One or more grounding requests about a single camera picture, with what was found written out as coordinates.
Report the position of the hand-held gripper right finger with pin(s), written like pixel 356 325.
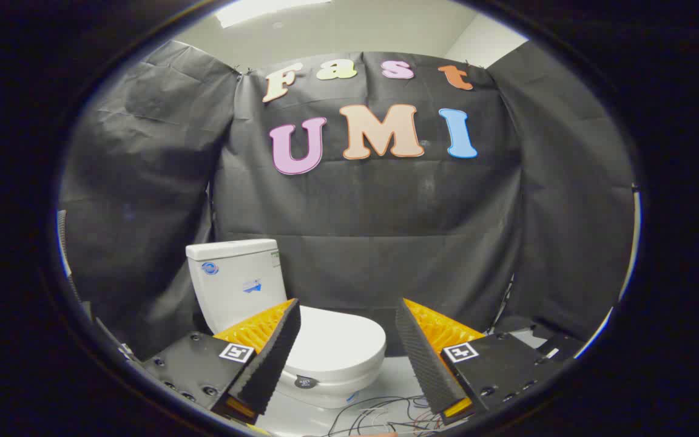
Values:
pixel 425 364

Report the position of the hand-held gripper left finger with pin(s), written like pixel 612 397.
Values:
pixel 273 364

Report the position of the white toilet lid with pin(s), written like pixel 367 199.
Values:
pixel 343 346

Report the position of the white toilet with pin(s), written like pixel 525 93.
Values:
pixel 234 273

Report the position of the black backdrop cloth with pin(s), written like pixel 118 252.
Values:
pixel 374 212

